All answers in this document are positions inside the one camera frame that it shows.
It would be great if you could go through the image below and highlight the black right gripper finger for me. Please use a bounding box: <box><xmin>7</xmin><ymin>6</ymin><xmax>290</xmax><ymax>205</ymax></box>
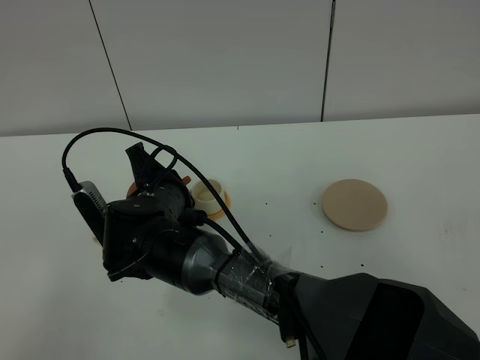
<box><xmin>125</xmin><ymin>142</ymin><xmax>165</xmax><ymax>188</ymax></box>

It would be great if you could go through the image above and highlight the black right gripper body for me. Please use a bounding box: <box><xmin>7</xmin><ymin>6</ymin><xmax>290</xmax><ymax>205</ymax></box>
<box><xmin>103</xmin><ymin>170</ymin><xmax>210</xmax><ymax>282</ymax></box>

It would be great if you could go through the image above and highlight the brown clay teapot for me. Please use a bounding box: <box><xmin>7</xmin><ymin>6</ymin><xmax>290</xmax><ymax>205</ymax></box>
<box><xmin>126</xmin><ymin>175</ymin><xmax>191</xmax><ymax>199</ymax></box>

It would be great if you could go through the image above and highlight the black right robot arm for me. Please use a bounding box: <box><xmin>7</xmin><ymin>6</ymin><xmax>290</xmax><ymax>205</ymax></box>
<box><xmin>101</xmin><ymin>143</ymin><xmax>479</xmax><ymax>359</ymax></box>

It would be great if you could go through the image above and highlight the beige round teapot coaster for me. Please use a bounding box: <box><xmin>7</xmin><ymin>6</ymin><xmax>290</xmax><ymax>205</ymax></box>
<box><xmin>320</xmin><ymin>178</ymin><xmax>389</xmax><ymax>232</ymax></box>

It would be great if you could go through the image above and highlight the white teacup near left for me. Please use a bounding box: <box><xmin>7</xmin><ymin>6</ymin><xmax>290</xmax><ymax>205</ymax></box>
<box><xmin>92</xmin><ymin>235</ymin><xmax>103</xmax><ymax>247</ymax></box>

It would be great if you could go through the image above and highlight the white teacup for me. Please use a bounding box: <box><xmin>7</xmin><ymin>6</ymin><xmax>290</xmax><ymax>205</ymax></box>
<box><xmin>92</xmin><ymin>235</ymin><xmax>103</xmax><ymax>247</ymax></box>
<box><xmin>190</xmin><ymin>179</ymin><xmax>226</xmax><ymax>215</ymax></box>

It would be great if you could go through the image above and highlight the white teacup far centre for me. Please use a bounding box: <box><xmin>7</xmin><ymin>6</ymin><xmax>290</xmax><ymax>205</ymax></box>
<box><xmin>190</xmin><ymin>179</ymin><xmax>226</xmax><ymax>215</ymax></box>

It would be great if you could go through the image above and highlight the orange coaster far centre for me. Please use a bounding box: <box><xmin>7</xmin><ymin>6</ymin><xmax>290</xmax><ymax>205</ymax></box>
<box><xmin>208</xmin><ymin>192</ymin><xmax>232</xmax><ymax>221</ymax></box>

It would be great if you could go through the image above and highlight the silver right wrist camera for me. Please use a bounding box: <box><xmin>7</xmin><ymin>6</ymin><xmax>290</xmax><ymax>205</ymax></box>
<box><xmin>72</xmin><ymin>181</ymin><xmax>107</xmax><ymax>245</ymax></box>

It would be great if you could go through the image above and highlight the black right camera cable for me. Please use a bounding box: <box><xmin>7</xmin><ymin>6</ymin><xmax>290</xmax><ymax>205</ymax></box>
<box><xmin>61</xmin><ymin>127</ymin><xmax>327</xmax><ymax>360</ymax></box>

